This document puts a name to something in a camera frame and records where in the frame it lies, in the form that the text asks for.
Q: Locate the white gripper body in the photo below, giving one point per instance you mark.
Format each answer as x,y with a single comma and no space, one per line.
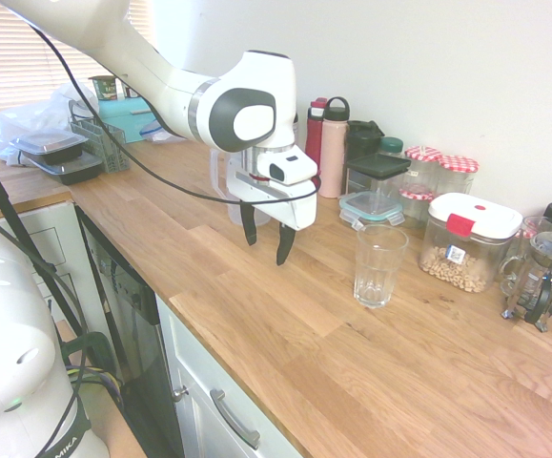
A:
275,205

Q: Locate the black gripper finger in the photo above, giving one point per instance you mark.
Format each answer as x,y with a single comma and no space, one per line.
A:
249,224
285,243

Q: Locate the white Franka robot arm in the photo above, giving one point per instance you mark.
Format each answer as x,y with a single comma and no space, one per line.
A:
237,119

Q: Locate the red water bottle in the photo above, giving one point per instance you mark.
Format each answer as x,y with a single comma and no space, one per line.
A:
314,138

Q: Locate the pink bottle with black cap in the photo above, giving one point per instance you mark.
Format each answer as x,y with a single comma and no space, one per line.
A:
331,157

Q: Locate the glass container with teal lid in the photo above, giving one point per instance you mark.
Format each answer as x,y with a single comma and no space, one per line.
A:
368,207

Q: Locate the clear drinking glass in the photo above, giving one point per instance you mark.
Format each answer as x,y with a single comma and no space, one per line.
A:
380,267

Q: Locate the clear container with black lid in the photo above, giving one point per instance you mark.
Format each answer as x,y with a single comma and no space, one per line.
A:
375,167

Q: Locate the black shaker bottle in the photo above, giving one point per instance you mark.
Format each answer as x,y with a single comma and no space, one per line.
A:
363,140

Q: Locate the clear zip bag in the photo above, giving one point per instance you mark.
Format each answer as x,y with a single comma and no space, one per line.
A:
161,137

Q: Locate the jar with green lid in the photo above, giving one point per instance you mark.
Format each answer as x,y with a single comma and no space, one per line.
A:
392,145

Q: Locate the jar with red checkered lid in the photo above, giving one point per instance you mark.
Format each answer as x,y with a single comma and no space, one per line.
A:
423,160
459,172
416,202

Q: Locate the black dishwasher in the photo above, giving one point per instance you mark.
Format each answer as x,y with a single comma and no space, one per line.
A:
132,310

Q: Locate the white kitchen cabinet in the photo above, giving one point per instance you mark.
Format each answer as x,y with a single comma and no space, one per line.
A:
194,372

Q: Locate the teal box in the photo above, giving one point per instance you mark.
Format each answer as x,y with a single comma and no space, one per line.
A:
123,117

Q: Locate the green cutlery basket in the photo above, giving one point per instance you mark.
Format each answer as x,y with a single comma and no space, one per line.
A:
93,138

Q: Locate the cereal container with white lid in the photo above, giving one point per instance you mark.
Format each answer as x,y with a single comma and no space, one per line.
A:
466,243

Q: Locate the metal cabinet knob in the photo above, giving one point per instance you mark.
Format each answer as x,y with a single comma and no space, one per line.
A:
180,393

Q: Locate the black takeout container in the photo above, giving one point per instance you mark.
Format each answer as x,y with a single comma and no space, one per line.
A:
47,145
73,172

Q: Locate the white side cabinet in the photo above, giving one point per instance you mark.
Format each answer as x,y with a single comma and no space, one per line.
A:
61,224

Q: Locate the green paper cup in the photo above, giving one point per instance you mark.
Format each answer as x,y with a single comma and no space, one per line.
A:
104,88

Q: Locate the white plastic bag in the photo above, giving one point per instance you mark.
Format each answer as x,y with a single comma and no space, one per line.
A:
27,114

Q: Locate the clear glass mug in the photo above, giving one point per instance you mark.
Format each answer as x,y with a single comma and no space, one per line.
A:
533,226

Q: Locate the glass French press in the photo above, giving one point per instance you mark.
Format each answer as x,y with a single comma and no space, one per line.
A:
549,267

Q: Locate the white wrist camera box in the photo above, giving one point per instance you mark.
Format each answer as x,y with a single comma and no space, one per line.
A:
299,167

